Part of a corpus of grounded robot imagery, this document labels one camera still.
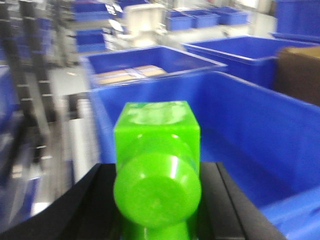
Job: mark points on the cardboard package in bin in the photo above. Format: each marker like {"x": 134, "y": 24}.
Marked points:
{"x": 129, "y": 74}

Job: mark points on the brown cardboard box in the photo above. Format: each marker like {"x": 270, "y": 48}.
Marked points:
{"x": 298, "y": 73}

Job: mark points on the green suction cup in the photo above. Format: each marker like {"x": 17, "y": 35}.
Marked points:
{"x": 157, "y": 188}

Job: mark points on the far right blue bin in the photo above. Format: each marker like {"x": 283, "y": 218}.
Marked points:
{"x": 251, "y": 58}

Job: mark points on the black gripper mount plate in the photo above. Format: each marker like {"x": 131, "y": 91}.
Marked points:
{"x": 88, "y": 212}

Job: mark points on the blue bin with cardboard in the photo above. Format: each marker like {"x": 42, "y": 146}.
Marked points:
{"x": 122, "y": 67}

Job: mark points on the near blue bin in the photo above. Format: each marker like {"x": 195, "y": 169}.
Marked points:
{"x": 268, "y": 142}

